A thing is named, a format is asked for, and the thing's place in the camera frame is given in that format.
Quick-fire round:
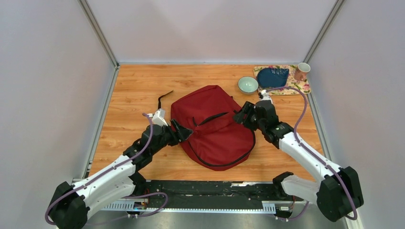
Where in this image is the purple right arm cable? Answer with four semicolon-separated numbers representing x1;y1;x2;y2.
266;86;358;221

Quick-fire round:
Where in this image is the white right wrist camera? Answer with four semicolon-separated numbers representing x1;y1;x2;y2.
258;90;273;103

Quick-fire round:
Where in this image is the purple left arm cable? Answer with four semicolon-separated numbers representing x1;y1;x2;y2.
44;112;169;226

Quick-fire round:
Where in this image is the dark blue pencil pouch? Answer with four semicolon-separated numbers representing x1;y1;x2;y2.
257;68;289;88

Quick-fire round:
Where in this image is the pink mug white inside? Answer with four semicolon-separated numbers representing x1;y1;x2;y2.
294;62;311;81

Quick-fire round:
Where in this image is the red student backpack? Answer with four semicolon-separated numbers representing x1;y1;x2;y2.
171;85;256;171

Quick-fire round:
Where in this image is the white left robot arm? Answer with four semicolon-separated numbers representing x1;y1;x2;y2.
45;119;193;229

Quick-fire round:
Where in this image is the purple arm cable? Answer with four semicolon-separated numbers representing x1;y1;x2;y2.
44;112;169;226
266;86;358;221

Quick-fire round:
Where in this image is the pale blue ceramic bowl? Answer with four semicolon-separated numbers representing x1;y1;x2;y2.
237;76;259;94

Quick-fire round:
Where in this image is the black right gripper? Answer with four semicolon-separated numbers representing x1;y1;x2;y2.
232;102;265;131

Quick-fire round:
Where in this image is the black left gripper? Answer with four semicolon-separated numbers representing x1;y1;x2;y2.
150;118;193;155

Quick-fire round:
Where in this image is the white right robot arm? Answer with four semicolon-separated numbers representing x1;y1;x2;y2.
233;100;364;222

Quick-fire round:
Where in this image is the floral rectangular tray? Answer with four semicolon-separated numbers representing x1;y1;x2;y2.
253;64;311;94

